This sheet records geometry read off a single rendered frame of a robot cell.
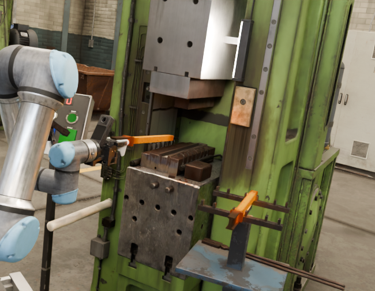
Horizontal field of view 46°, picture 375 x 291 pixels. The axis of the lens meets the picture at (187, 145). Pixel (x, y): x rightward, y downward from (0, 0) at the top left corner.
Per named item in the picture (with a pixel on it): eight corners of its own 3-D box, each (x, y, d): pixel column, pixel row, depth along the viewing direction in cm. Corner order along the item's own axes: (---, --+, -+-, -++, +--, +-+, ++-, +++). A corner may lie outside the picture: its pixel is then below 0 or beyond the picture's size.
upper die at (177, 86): (187, 99, 197) (190, 77, 195) (149, 91, 205) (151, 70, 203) (223, 96, 234) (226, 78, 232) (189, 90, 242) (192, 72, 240)
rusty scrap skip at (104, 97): (82, 120, 796) (87, 72, 778) (22, 101, 905) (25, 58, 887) (130, 118, 891) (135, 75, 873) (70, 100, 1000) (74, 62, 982)
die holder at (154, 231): (184, 280, 202) (199, 186, 193) (116, 253, 218) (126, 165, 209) (230, 241, 251) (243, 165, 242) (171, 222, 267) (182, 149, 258)
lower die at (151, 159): (176, 175, 204) (179, 157, 202) (139, 165, 212) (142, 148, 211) (213, 161, 241) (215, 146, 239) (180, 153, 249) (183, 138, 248)
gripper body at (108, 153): (101, 158, 160) (78, 162, 149) (103, 134, 158) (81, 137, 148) (118, 163, 157) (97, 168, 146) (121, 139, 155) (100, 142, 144)
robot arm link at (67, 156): (44, 167, 135) (47, 140, 134) (69, 163, 145) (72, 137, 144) (64, 173, 132) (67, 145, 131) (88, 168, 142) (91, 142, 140)
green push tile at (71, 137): (73, 145, 208) (77, 129, 210) (57, 142, 208) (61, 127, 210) (74, 146, 210) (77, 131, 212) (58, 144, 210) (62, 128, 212)
